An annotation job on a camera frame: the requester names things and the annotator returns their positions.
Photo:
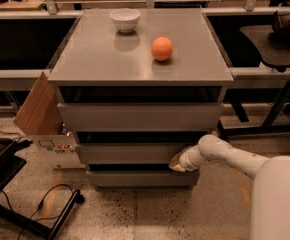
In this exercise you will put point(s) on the grey drawer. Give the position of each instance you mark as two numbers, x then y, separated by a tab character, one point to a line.
128	153
142	179
140	117

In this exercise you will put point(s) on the grey bottom drawer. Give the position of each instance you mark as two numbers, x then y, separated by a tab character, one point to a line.
142	179

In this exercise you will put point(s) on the black stand frame left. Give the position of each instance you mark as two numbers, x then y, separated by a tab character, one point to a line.
10	165

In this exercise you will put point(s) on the orange fruit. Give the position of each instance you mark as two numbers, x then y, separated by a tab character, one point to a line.
162	49

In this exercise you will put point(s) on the grey top drawer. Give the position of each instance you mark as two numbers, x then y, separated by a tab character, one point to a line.
140	117

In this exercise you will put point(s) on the grey drawer cabinet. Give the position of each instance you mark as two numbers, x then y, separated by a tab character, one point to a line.
99	65

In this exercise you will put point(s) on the black office chair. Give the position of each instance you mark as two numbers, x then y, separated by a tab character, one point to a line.
272	41

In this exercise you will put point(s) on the brown cardboard box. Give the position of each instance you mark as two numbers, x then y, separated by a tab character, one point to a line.
39	119

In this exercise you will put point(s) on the black desk leg frame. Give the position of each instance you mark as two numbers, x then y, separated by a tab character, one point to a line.
277	119

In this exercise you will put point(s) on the white ceramic bowl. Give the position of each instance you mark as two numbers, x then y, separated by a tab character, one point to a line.
125	19

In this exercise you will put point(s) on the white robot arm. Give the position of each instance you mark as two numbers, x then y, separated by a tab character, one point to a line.
270	202

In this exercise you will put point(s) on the yellow foam padded gripper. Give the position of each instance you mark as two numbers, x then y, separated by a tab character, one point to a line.
186	161

